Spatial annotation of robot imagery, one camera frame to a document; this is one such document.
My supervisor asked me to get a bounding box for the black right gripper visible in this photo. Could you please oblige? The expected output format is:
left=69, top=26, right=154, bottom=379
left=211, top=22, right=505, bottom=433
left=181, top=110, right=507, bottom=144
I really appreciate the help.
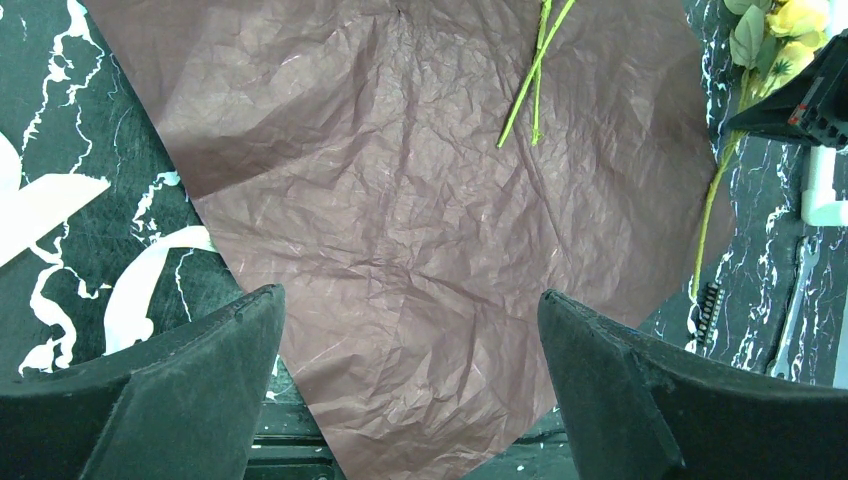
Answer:
left=724, top=31, right=847, bottom=149

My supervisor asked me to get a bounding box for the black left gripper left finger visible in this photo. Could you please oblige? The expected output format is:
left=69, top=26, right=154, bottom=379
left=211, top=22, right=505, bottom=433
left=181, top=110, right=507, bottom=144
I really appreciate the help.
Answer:
left=1, top=285, right=285, bottom=479

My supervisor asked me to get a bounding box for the orange fake flower stem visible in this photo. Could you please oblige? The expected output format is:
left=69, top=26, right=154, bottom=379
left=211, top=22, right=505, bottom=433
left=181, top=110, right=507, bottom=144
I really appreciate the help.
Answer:
left=496, top=0, right=576, bottom=149

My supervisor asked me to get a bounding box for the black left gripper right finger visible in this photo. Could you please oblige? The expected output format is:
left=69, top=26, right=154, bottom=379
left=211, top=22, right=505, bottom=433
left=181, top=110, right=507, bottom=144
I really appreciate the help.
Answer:
left=537, top=290, right=847, bottom=479

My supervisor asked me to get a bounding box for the beige ribbon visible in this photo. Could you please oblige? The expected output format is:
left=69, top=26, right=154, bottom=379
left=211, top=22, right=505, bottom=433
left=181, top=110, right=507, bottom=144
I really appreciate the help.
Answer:
left=1, top=133, right=240, bottom=377

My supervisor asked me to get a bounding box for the silver wrench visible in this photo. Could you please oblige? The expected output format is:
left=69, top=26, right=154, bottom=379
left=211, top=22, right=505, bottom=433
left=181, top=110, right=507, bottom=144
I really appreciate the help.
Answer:
left=766, top=236, right=820, bottom=380

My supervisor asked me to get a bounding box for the maroon wrapping paper sheet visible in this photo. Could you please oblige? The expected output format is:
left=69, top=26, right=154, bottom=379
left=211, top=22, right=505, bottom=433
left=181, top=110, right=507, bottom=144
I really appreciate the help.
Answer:
left=86, top=1, right=715, bottom=479

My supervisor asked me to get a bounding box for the yellow fake flower bunch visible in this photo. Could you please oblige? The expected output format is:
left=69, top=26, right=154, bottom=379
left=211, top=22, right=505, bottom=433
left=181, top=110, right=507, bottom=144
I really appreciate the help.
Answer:
left=689, top=1, right=832, bottom=298

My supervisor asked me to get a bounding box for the black comb strip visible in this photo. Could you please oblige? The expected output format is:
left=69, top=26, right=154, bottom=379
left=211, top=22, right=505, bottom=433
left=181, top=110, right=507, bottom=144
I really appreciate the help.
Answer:
left=693, top=282, right=725, bottom=349

